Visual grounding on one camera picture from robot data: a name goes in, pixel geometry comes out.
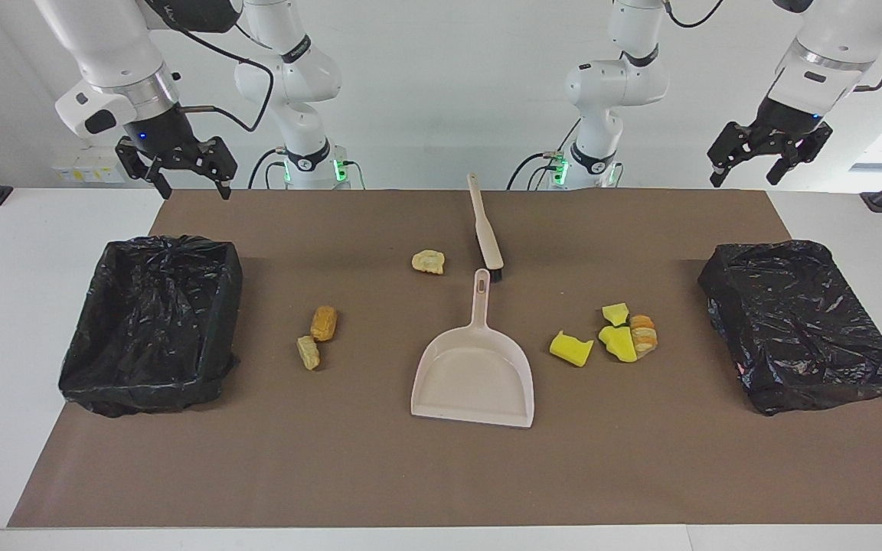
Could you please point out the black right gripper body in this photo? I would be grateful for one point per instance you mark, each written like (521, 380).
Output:
(161, 134)

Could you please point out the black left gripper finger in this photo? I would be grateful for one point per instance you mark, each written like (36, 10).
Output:
(808, 149)
(728, 149)

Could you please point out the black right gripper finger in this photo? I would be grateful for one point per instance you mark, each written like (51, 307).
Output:
(135, 162)
(223, 164)

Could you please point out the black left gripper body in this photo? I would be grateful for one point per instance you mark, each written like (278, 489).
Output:
(785, 126)

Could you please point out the brown bread roll toy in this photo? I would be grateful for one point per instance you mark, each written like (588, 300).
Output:
(324, 323)

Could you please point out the small yellow sponge piece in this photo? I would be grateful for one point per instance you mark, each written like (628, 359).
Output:
(615, 313)

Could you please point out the orange striped croissant toy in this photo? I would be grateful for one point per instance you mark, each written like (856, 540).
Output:
(645, 337)

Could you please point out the pale ridged pastry toy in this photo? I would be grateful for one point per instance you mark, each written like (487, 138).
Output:
(308, 353)

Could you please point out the yellow sponge piece green backing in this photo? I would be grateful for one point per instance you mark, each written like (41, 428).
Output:
(619, 344)

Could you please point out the pale yellow food toy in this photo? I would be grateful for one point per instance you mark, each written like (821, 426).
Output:
(428, 262)

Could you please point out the notched yellow sponge piece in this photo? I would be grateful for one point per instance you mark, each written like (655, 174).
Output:
(571, 350)

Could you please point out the beige hand brush black bristles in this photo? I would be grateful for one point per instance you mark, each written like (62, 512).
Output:
(487, 237)

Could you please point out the beige plastic dustpan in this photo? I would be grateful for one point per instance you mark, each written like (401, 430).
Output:
(472, 383)

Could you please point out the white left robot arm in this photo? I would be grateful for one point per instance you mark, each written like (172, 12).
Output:
(609, 84)

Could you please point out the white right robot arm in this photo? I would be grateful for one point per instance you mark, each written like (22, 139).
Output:
(299, 84)

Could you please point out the open black-lined trash bin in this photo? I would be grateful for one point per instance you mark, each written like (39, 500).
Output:
(150, 329)

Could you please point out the closed black-wrapped bin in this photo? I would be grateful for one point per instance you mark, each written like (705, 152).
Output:
(801, 329)

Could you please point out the brown table mat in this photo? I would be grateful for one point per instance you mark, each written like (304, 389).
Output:
(372, 474)

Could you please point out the white wall socket box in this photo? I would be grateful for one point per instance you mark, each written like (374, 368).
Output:
(89, 167)

